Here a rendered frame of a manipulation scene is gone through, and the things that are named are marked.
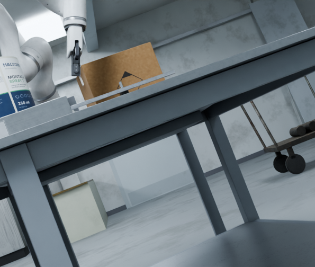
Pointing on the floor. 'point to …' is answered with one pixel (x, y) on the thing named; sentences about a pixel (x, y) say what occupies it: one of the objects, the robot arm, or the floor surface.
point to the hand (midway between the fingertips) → (75, 70)
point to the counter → (81, 210)
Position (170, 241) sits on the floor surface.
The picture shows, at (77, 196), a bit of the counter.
